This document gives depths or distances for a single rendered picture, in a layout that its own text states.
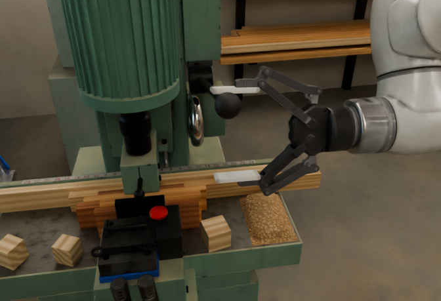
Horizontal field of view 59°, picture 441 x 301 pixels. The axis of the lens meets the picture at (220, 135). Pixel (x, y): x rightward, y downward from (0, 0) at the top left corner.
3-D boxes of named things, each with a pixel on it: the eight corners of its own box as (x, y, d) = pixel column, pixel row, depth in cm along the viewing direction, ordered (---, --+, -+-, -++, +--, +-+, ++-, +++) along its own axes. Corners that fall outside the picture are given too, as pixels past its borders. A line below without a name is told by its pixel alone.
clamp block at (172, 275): (99, 326, 63) (89, 290, 58) (107, 260, 74) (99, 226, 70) (190, 313, 65) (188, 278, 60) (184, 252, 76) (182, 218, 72)
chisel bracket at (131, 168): (125, 201, 77) (119, 166, 73) (128, 160, 89) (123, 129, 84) (162, 197, 78) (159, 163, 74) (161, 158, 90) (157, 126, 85)
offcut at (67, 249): (66, 249, 73) (62, 233, 71) (84, 253, 72) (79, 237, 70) (56, 262, 70) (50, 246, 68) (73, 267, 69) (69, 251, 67)
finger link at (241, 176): (256, 169, 63) (256, 173, 63) (213, 172, 62) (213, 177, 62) (260, 175, 60) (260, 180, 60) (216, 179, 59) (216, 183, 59)
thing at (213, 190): (71, 212, 82) (67, 197, 79) (73, 206, 83) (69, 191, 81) (319, 187, 88) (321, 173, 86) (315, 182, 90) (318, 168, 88)
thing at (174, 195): (105, 233, 77) (99, 204, 73) (106, 226, 78) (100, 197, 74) (201, 222, 79) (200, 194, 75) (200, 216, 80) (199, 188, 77)
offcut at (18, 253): (-2, 264, 70) (-9, 247, 68) (14, 250, 73) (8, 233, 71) (13, 271, 69) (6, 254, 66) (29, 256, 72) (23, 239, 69)
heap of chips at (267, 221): (252, 246, 74) (253, 231, 72) (238, 198, 85) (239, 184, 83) (298, 240, 75) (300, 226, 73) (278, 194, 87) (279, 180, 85)
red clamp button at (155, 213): (149, 221, 63) (149, 217, 62) (149, 209, 66) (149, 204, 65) (168, 220, 63) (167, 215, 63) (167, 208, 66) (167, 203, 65)
